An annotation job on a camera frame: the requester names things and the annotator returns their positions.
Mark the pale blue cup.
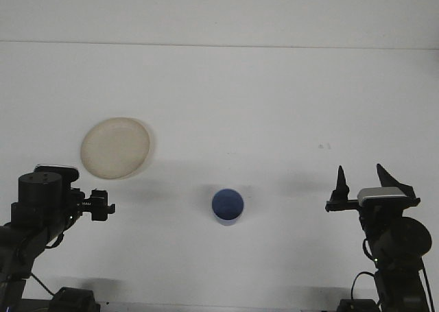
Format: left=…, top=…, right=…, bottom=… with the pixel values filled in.
left=211, top=187, right=246, bottom=227

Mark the pale round plate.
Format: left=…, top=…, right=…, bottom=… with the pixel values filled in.
left=80, top=116, right=156, bottom=180

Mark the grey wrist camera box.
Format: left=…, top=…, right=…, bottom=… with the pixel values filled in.
left=357, top=187, right=406, bottom=204
left=33, top=164, right=80, bottom=183

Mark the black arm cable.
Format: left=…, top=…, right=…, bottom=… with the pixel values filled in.
left=29, top=272, right=56, bottom=296
left=351, top=259, right=434, bottom=308

